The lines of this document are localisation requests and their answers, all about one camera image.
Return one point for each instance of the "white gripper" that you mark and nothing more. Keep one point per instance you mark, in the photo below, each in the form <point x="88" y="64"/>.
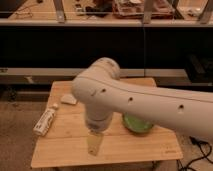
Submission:
<point x="95" y="138"/>

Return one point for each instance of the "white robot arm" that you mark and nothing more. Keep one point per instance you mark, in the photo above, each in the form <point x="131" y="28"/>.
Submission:
<point x="102" y="92"/>

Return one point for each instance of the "green ceramic bowl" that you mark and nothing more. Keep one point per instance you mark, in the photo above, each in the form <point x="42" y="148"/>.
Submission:
<point x="136" y="125"/>

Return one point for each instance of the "white sponge block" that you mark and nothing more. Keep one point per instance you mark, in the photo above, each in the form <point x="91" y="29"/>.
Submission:
<point x="68" y="99"/>

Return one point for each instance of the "white plastic bottle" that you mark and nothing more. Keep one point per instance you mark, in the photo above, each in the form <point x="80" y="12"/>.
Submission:
<point x="43" y="124"/>

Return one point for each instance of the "wooden shelf with clutter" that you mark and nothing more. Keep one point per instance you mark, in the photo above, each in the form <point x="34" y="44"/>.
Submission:
<point x="133" y="13"/>

